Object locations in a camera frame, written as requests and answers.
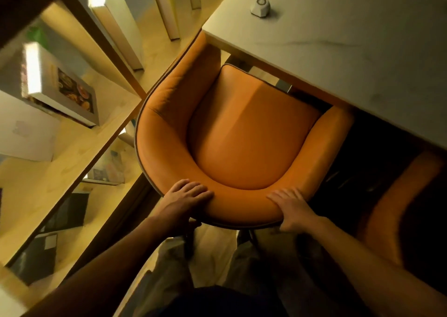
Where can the person's left hand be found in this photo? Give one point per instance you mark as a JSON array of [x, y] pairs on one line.
[[174, 208]]

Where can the large white book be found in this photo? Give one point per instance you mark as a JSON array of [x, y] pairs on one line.
[[118, 23]]

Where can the small white round-top device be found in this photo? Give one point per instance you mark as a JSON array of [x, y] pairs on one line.
[[260, 7]]

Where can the person's right hand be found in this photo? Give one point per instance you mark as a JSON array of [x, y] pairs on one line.
[[295, 213]]

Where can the person's grey trousers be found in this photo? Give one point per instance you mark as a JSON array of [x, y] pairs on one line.
[[251, 271]]

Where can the green object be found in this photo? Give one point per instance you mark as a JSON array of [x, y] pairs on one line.
[[37, 36]]

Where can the metal table frame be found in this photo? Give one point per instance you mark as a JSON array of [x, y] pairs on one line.
[[260, 74]]

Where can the dark flat book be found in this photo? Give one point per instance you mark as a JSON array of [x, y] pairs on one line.
[[68, 213]]

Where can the person's left forearm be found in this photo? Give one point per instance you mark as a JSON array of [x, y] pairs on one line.
[[104, 268]]

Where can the person's left little finger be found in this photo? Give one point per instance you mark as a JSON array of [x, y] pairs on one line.
[[180, 184]]

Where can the pale illustrated book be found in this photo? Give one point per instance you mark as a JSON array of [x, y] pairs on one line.
[[106, 170]]

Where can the person's right middle finger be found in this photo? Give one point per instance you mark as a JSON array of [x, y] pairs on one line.
[[282, 196]]

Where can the person's right forearm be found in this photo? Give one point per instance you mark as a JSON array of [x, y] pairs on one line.
[[377, 268]]

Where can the wooden shelf unit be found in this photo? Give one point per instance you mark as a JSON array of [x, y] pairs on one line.
[[70, 159]]

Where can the book with food cover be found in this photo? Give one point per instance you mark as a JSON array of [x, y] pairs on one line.
[[66, 89]]

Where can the orange leather armchair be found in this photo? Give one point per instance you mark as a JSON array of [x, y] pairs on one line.
[[394, 208], [251, 135]]

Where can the person's right little finger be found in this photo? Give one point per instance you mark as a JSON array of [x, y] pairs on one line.
[[299, 193]]

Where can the dark book with white label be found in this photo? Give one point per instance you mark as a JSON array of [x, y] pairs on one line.
[[36, 261]]

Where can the plain white box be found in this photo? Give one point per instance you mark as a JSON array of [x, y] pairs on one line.
[[24, 131]]

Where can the person's left middle finger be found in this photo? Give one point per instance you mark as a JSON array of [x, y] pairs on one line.
[[197, 190]]

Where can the person's left thumb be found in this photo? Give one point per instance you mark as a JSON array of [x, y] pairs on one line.
[[195, 223]]

